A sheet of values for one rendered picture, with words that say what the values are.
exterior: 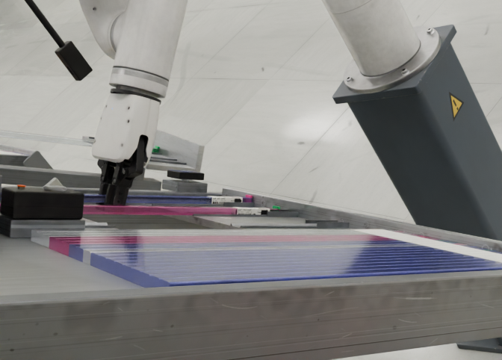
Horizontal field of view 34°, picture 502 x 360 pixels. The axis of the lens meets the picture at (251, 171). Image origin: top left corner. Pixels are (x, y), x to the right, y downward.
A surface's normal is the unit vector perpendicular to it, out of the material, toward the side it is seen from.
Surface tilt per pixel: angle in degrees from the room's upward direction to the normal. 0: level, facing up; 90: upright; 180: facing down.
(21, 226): 90
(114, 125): 36
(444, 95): 90
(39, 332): 90
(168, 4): 81
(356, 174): 0
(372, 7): 90
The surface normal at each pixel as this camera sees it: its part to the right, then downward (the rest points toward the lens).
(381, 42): 0.03, 0.52
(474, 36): -0.49, -0.73
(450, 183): -0.48, 0.68
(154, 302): 0.61, 0.10
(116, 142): -0.75, -0.21
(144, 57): 0.14, -0.01
